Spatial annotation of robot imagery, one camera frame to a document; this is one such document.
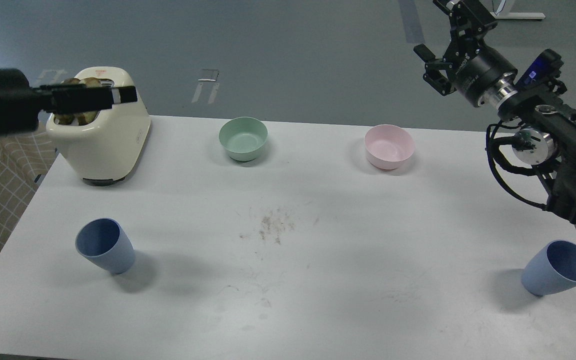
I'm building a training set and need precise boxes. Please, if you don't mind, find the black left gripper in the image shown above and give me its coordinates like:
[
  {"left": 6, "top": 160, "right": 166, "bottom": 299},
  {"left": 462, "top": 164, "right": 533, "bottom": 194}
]
[{"left": 32, "top": 84, "right": 138, "bottom": 114}]

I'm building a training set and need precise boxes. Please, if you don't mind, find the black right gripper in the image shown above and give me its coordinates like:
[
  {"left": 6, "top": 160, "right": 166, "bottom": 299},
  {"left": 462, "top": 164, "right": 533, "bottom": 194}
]
[{"left": 413, "top": 0, "right": 518, "bottom": 108}]

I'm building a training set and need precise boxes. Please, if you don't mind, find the blue cup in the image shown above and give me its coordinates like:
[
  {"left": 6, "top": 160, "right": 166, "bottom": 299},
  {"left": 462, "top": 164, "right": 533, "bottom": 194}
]
[
  {"left": 75, "top": 218, "right": 137, "bottom": 275},
  {"left": 520, "top": 240, "right": 576, "bottom": 297}
]

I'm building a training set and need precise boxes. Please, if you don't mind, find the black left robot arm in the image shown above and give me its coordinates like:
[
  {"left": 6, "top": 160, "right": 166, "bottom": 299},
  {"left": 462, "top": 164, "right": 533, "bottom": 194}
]
[{"left": 0, "top": 68, "right": 138, "bottom": 137}]

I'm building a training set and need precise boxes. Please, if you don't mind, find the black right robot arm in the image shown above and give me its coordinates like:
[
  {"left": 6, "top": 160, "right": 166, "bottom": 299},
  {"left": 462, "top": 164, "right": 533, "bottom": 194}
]
[{"left": 413, "top": 0, "right": 576, "bottom": 224}]

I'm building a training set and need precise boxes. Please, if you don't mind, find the right toast slice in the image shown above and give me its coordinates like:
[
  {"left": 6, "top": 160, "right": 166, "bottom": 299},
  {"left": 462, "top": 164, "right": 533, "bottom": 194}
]
[{"left": 74, "top": 77, "right": 104, "bottom": 126}]

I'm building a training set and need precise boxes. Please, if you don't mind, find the toast slice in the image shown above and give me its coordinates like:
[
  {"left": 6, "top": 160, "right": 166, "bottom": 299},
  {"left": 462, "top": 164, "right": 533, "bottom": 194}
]
[
  {"left": 74, "top": 77, "right": 104, "bottom": 126},
  {"left": 54, "top": 77, "right": 81, "bottom": 126}
]

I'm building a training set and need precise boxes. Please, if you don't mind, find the cream white toaster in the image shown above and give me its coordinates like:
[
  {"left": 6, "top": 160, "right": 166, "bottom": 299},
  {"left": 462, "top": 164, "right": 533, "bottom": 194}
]
[{"left": 45, "top": 92, "right": 151, "bottom": 187}]

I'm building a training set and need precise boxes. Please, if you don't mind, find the left toast slice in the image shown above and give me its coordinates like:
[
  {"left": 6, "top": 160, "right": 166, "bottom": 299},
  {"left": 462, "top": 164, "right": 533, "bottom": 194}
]
[{"left": 54, "top": 77, "right": 81, "bottom": 126}]

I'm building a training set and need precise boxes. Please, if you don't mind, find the white desk foot bar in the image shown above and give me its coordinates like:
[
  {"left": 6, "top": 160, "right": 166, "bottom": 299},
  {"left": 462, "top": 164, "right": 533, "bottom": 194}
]
[{"left": 490, "top": 12, "right": 546, "bottom": 21}]

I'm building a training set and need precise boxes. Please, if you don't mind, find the pink bowl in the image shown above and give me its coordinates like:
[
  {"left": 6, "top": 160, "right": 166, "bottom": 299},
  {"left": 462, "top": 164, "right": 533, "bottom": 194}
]
[{"left": 363, "top": 124, "right": 416, "bottom": 171}]

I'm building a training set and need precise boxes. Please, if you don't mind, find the green bowl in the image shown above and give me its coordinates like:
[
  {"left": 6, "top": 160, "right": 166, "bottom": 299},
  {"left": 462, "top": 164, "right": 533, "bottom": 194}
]
[{"left": 218, "top": 117, "right": 269, "bottom": 162}]

